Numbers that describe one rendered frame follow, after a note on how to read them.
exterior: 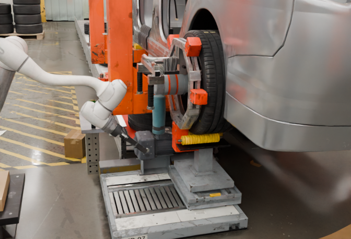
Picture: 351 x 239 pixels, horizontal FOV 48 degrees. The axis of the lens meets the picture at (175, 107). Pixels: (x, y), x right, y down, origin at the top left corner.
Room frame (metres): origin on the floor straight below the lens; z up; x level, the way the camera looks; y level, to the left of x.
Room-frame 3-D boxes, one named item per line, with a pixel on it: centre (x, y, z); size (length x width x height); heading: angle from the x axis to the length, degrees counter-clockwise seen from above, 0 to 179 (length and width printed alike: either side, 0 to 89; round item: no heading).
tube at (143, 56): (2.49, 0.11, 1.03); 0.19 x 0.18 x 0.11; 106
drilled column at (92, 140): (2.86, 0.64, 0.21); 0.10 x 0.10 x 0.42; 16
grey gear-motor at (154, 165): (2.70, 0.08, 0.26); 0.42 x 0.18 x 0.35; 106
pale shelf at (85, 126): (2.83, 0.63, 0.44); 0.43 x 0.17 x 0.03; 16
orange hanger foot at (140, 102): (2.91, 0.08, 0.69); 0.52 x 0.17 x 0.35; 106
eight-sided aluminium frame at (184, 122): (2.43, -0.03, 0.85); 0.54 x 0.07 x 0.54; 16
